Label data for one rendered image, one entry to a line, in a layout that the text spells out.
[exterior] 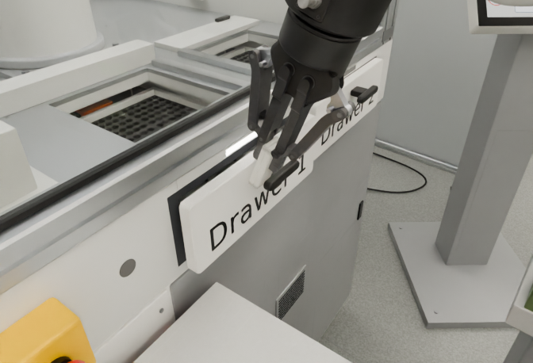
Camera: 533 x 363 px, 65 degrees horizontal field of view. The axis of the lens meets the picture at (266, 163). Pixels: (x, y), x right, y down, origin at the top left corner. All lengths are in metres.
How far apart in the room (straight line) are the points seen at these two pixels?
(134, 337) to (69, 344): 0.16
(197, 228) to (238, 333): 0.15
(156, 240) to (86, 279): 0.09
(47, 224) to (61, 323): 0.09
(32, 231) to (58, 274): 0.06
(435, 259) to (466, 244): 0.14
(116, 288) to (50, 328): 0.10
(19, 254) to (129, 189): 0.11
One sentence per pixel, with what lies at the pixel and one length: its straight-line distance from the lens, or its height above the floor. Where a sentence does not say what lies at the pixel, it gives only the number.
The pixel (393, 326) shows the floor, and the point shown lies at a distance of 1.56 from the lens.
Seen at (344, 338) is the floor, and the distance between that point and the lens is 1.50.
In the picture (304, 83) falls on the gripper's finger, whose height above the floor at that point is 1.07.
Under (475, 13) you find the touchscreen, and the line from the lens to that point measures 1.17.
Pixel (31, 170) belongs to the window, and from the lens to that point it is 0.40.
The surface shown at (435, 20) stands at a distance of 2.16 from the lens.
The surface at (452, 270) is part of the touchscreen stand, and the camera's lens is 1.75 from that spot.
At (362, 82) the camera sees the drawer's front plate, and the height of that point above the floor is 0.91.
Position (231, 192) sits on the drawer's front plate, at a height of 0.90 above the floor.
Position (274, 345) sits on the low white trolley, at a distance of 0.56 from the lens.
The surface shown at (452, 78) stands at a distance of 2.20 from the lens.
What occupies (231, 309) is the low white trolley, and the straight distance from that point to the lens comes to 0.59.
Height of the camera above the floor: 1.23
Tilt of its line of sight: 33 degrees down
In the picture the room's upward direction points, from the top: straight up
